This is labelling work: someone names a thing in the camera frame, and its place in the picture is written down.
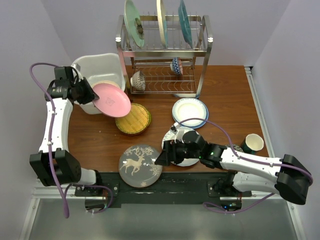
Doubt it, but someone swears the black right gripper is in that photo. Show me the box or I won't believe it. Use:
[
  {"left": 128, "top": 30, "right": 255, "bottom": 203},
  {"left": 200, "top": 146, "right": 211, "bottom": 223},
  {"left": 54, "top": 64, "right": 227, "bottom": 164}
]
[{"left": 154, "top": 139, "right": 201, "bottom": 167}]

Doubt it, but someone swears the green plate with branch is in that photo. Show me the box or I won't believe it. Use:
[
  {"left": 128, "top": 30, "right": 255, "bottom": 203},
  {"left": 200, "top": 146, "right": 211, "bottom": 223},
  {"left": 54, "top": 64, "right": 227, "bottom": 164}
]
[{"left": 91, "top": 80, "right": 121, "bottom": 89}]

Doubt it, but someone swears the pink plate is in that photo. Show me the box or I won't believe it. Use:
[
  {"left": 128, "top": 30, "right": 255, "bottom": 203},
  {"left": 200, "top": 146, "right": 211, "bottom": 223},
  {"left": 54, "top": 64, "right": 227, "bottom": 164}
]
[{"left": 92, "top": 83, "right": 131, "bottom": 118}]

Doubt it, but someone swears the grey reindeer snowflake plate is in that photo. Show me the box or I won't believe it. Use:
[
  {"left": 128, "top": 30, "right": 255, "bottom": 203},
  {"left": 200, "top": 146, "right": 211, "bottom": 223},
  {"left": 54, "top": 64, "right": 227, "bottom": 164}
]
[{"left": 118, "top": 144, "right": 163, "bottom": 188}]

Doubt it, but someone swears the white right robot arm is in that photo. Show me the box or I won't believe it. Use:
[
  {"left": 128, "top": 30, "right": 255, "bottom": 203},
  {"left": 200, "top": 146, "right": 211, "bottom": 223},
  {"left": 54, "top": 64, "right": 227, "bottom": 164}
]
[{"left": 155, "top": 130, "right": 313, "bottom": 205}]

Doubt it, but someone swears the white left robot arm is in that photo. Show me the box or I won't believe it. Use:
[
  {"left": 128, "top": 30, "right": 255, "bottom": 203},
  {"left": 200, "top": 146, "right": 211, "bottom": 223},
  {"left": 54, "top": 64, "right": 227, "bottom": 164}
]
[{"left": 29, "top": 65, "right": 104, "bottom": 196}]

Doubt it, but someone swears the white plastic bin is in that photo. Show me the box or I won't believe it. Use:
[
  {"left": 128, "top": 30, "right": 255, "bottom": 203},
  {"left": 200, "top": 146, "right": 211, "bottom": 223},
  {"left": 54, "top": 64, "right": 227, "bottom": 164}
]
[{"left": 71, "top": 52, "right": 126, "bottom": 115}]

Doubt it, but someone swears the white scalloped plate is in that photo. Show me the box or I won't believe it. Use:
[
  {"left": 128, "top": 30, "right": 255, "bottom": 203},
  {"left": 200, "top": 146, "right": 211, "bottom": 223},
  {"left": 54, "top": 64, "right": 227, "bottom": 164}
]
[{"left": 161, "top": 125, "right": 199, "bottom": 167}]

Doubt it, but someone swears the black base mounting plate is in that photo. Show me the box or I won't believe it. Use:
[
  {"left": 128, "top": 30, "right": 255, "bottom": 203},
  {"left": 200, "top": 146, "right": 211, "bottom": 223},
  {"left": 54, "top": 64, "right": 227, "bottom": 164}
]
[{"left": 75, "top": 172, "right": 252, "bottom": 211}]

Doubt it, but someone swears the yellow woven pattern plate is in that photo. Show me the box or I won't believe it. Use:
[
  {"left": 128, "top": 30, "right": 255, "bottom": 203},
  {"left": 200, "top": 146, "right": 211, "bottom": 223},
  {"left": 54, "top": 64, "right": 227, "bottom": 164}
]
[{"left": 115, "top": 103, "right": 152, "bottom": 135}]

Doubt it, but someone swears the blue plate under white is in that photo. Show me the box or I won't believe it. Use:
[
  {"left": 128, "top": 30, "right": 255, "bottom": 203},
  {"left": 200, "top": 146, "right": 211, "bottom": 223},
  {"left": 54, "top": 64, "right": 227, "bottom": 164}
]
[{"left": 172, "top": 99, "right": 210, "bottom": 129}]

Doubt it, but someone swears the grey patterned bowl in rack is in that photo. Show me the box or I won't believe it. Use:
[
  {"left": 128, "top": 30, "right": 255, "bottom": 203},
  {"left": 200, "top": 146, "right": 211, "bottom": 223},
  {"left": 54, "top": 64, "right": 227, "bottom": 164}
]
[{"left": 130, "top": 70, "right": 146, "bottom": 91}]

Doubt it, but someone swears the floral patterned small bowl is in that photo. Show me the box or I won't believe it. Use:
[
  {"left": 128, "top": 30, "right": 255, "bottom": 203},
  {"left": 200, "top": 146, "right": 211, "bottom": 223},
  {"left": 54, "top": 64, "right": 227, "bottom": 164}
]
[{"left": 225, "top": 144, "right": 244, "bottom": 153}]

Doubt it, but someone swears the dark green cup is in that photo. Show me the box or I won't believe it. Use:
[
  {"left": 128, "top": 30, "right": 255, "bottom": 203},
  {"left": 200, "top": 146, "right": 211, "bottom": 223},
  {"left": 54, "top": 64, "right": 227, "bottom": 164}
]
[{"left": 240, "top": 133, "right": 265, "bottom": 155}]

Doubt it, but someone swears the stainless steel dish rack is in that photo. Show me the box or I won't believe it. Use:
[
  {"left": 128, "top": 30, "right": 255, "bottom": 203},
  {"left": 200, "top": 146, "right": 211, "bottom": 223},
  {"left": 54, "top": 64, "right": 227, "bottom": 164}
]
[{"left": 115, "top": 14, "right": 214, "bottom": 98}]

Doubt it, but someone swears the blue zigzag patterned bowl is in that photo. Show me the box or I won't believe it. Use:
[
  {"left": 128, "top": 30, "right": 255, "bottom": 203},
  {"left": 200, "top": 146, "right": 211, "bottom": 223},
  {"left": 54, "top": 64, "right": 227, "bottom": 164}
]
[{"left": 170, "top": 57, "right": 183, "bottom": 76}]

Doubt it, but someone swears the light green plate in rack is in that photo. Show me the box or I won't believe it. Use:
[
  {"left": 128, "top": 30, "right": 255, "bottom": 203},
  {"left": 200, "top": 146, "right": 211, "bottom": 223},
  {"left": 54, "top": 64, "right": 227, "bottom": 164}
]
[{"left": 124, "top": 0, "right": 145, "bottom": 49}]

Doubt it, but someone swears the cream rimmed plate in rack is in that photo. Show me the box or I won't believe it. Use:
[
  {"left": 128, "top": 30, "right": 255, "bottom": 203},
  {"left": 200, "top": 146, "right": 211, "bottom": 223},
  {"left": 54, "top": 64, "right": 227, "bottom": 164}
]
[{"left": 156, "top": 0, "right": 168, "bottom": 49}]

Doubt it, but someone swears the teal plate in rack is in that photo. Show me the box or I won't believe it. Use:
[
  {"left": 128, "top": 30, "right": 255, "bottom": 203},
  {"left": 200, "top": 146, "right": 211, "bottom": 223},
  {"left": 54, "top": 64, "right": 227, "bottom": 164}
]
[{"left": 178, "top": 0, "right": 193, "bottom": 48}]

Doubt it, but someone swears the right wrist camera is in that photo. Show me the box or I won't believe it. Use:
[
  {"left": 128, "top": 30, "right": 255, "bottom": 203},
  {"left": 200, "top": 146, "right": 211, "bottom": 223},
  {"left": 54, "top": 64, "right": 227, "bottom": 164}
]
[{"left": 169, "top": 124, "right": 177, "bottom": 134}]

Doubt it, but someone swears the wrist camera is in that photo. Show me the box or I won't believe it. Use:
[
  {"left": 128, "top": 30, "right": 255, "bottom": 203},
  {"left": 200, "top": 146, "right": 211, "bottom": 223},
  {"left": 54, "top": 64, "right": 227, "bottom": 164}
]
[
  {"left": 72, "top": 63, "right": 81, "bottom": 73},
  {"left": 169, "top": 124, "right": 177, "bottom": 134}
]

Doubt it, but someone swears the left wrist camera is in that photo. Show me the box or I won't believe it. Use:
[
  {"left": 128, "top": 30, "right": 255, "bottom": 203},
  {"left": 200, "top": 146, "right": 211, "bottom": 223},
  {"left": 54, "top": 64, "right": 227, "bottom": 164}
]
[{"left": 72, "top": 63, "right": 81, "bottom": 73}]

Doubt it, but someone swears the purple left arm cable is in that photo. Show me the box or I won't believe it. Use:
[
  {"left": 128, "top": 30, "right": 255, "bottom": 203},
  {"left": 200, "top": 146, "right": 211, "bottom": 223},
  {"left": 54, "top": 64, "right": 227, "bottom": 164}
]
[{"left": 29, "top": 62, "right": 117, "bottom": 219}]

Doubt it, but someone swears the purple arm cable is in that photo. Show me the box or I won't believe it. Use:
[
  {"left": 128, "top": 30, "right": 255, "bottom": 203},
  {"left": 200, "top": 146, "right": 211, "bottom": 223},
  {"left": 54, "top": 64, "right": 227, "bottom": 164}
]
[
  {"left": 174, "top": 117, "right": 315, "bottom": 214},
  {"left": 29, "top": 62, "right": 117, "bottom": 219}
]

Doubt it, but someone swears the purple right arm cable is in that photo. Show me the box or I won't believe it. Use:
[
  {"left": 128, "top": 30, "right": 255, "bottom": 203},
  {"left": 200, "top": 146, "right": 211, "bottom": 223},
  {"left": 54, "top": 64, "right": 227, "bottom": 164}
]
[{"left": 174, "top": 117, "right": 315, "bottom": 214}]

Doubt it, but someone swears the aluminium frame rail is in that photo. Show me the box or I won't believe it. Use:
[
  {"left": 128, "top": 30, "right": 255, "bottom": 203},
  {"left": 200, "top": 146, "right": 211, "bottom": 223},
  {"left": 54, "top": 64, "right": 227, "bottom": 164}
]
[{"left": 244, "top": 66, "right": 308, "bottom": 240}]

